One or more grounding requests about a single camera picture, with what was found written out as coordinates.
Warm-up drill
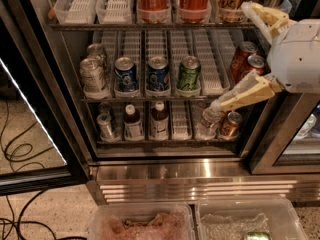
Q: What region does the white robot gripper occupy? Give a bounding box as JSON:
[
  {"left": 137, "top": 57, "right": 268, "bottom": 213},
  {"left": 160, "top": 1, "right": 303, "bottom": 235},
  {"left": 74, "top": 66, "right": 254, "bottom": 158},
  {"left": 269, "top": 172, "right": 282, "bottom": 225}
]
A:
[{"left": 209, "top": 2, "right": 320, "bottom": 112}]

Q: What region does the red coke can front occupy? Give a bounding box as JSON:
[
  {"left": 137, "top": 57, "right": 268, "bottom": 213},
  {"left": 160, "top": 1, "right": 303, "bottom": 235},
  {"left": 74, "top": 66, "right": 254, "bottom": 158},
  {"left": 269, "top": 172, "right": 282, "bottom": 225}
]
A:
[{"left": 238, "top": 54, "right": 266, "bottom": 81}]

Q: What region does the red coke can rear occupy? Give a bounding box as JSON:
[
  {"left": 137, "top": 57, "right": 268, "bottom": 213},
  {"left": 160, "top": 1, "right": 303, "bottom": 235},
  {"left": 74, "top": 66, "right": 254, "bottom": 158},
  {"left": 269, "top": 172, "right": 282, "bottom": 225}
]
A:
[{"left": 230, "top": 41, "right": 258, "bottom": 82}]

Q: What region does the green soda can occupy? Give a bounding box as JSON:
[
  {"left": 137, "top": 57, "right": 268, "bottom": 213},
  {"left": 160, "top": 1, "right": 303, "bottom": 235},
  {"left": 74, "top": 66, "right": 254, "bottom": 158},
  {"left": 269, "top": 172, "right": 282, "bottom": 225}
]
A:
[{"left": 177, "top": 55, "right": 201, "bottom": 91}]

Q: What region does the red coke can top shelf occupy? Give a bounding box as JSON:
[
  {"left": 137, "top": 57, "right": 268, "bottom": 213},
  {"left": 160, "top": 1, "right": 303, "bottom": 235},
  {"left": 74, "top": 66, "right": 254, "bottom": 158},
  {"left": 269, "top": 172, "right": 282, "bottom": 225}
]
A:
[{"left": 179, "top": 0, "right": 208, "bottom": 23}]

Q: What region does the blue pepsi can right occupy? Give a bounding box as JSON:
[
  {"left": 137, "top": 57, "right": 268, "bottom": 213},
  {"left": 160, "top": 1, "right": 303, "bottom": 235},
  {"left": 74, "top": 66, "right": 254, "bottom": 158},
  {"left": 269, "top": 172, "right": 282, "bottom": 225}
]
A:
[{"left": 147, "top": 56, "right": 169, "bottom": 92}]

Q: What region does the blue pepsi can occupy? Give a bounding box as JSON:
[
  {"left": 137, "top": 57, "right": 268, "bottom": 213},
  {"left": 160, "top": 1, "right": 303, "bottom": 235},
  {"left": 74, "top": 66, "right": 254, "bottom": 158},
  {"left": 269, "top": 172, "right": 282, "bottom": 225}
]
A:
[
  {"left": 114, "top": 56, "right": 138, "bottom": 92},
  {"left": 147, "top": 56, "right": 169, "bottom": 92}
]

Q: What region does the blue pepsi can left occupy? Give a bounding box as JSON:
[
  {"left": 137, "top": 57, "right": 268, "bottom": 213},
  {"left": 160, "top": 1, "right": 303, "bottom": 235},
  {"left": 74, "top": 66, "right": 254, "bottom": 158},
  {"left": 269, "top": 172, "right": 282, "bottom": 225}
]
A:
[{"left": 114, "top": 56, "right": 138, "bottom": 92}]

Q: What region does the stainless fridge base grille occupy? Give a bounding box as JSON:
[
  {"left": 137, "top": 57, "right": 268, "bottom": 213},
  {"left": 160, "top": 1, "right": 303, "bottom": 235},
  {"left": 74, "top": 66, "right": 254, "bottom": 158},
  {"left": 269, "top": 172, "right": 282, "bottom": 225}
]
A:
[{"left": 87, "top": 159, "right": 320, "bottom": 205}]

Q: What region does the white shelf tray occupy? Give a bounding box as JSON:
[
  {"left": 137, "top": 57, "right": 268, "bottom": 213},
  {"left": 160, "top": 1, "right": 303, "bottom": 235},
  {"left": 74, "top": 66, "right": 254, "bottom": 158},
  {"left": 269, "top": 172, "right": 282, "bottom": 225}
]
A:
[
  {"left": 54, "top": 0, "right": 97, "bottom": 24},
  {"left": 95, "top": 0, "right": 134, "bottom": 24}
]

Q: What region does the white rear can middle shelf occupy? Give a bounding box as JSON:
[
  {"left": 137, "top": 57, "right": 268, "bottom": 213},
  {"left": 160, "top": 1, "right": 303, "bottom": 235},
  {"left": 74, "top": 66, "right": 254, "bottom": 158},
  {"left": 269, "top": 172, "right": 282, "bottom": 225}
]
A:
[{"left": 87, "top": 43, "right": 107, "bottom": 70}]

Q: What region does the white can shelf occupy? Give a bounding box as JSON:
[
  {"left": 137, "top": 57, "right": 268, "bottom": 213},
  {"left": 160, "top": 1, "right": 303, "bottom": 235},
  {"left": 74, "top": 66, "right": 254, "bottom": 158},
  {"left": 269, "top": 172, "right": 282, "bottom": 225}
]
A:
[
  {"left": 80, "top": 57, "right": 109, "bottom": 99},
  {"left": 87, "top": 43, "right": 107, "bottom": 70}
]

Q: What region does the silver slim can rear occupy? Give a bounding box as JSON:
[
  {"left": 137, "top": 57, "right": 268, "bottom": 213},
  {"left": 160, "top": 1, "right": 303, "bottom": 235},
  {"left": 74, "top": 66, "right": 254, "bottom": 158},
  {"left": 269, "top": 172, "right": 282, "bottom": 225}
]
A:
[{"left": 98, "top": 102, "right": 114, "bottom": 117}]

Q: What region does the silver slim can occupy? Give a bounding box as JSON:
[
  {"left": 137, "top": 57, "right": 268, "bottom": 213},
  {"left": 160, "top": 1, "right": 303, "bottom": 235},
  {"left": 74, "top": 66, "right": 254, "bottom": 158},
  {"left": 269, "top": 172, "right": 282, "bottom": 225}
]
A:
[
  {"left": 98, "top": 102, "right": 114, "bottom": 117},
  {"left": 97, "top": 113, "right": 116, "bottom": 140}
]

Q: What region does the white front can middle shelf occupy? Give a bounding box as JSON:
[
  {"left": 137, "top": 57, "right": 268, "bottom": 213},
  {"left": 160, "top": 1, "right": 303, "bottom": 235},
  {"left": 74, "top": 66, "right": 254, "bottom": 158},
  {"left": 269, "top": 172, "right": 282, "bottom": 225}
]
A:
[{"left": 80, "top": 57, "right": 109, "bottom": 99}]

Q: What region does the silver slim can front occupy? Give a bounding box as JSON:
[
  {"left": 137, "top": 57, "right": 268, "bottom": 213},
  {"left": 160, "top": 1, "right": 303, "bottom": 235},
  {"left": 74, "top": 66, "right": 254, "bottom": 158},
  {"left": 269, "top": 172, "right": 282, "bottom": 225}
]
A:
[{"left": 97, "top": 113, "right": 116, "bottom": 140}]

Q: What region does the green can in bin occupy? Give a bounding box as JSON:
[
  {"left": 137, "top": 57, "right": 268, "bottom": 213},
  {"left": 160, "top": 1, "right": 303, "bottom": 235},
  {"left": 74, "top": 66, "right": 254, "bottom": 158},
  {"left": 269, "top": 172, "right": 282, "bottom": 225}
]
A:
[{"left": 243, "top": 231, "right": 272, "bottom": 240}]

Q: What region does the white shelf tray far left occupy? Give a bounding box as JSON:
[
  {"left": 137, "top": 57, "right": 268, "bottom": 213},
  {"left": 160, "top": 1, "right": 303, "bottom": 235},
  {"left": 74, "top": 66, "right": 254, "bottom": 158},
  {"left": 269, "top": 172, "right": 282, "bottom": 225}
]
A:
[{"left": 54, "top": 0, "right": 97, "bottom": 24}]

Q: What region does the glass fridge door left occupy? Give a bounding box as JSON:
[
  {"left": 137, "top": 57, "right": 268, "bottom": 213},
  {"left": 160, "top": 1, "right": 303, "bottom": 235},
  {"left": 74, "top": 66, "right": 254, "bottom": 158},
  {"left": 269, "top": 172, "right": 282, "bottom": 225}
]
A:
[{"left": 0, "top": 0, "right": 89, "bottom": 195}]

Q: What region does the clear water bottle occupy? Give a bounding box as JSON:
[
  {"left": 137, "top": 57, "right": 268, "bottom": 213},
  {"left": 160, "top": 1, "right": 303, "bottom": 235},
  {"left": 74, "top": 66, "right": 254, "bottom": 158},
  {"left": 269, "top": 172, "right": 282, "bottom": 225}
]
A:
[{"left": 199, "top": 100, "right": 222, "bottom": 140}]

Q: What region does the brown juice bottle right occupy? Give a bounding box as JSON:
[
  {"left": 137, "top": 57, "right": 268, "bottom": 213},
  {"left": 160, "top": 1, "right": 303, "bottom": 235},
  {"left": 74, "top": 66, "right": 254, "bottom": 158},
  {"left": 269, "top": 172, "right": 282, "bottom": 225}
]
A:
[{"left": 151, "top": 101, "right": 169, "bottom": 141}]

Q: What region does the brown juice bottle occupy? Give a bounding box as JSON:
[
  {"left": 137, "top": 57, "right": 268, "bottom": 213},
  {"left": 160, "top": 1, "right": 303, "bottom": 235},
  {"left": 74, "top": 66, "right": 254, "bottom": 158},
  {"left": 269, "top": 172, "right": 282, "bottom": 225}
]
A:
[
  {"left": 124, "top": 104, "right": 144, "bottom": 141},
  {"left": 151, "top": 101, "right": 169, "bottom": 141}
]

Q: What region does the brown juice bottle left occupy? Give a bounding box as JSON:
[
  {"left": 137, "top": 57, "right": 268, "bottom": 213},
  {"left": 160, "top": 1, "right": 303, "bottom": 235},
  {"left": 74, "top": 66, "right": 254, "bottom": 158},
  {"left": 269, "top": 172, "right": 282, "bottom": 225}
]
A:
[{"left": 124, "top": 104, "right": 144, "bottom": 141}]

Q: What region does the clear plastic bin right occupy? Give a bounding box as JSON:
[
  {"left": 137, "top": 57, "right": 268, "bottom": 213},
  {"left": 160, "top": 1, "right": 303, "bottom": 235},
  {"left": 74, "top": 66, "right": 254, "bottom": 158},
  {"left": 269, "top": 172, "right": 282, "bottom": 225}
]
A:
[{"left": 195, "top": 196, "right": 309, "bottom": 240}]

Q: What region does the clear plastic bin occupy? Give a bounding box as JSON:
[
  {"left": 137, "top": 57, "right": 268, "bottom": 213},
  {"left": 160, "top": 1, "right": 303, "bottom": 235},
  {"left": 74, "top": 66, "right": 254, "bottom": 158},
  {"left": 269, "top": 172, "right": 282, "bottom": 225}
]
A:
[
  {"left": 195, "top": 196, "right": 309, "bottom": 240},
  {"left": 88, "top": 202, "right": 195, "bottom": 240}
]

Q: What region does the clear plastic bin left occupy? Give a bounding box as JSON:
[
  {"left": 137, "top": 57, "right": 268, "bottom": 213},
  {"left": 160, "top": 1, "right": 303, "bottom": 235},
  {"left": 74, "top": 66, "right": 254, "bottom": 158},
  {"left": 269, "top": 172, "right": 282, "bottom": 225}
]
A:
[{"left": 88, "top": 202, "right": 195, "bottom": 240}]

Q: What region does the right fridge door frame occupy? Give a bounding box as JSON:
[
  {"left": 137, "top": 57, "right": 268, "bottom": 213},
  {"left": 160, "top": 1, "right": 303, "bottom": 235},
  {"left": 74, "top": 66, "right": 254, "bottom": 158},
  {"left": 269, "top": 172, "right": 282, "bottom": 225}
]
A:
[{"left": 241, "top": 92, "right": 320, "bottom": 175}]

